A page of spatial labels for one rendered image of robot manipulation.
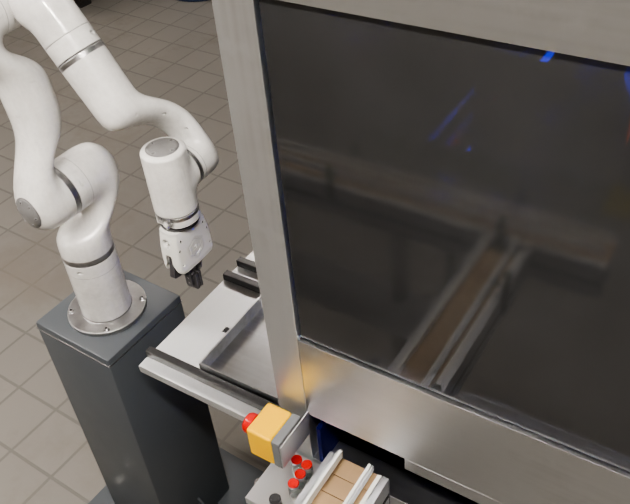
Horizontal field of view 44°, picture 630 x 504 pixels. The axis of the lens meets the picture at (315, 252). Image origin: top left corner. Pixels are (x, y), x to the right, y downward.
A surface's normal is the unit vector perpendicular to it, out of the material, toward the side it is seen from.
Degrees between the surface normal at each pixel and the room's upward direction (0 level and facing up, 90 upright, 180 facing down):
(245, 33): 90
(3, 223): 0
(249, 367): 0
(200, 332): 0
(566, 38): 90
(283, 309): 90
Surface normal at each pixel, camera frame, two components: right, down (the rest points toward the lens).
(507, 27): -0.53, 0.58
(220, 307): -0.07, -0.76
